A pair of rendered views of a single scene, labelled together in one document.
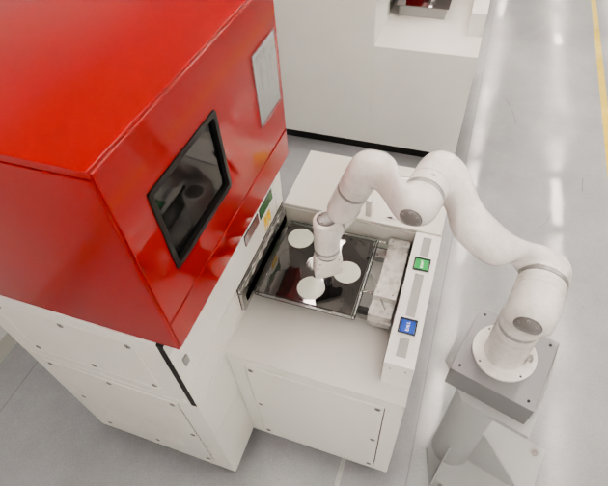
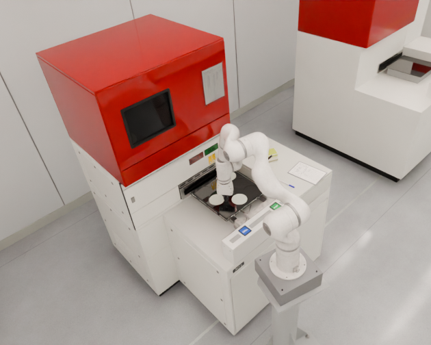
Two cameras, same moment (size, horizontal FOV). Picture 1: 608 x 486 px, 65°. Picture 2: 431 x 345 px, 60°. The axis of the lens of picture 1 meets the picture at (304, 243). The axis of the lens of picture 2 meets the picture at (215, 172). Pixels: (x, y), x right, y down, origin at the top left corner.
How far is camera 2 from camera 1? 1.09 m
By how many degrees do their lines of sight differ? 23
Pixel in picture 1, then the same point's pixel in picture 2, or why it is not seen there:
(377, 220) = not seen: hidden behind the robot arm
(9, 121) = (87, 72)
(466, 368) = (262, 263)
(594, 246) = not seen: outside the picture
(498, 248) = (265, 185)
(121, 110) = (120, 77)
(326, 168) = not seen: hidden behind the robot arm
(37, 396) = (94, 222)
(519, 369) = (289, 274)
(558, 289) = (288, 216)
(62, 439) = (94, 246)
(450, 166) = (256, 139)
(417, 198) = (229, 146)
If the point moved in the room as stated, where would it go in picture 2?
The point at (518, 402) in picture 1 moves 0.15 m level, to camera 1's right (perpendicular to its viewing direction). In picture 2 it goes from (276, 288) to (306, 298)
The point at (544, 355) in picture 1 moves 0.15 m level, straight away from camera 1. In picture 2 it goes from (309, 274) to (336, 265)
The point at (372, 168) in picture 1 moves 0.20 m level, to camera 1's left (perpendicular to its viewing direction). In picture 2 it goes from (225, 131) to (190, 124)
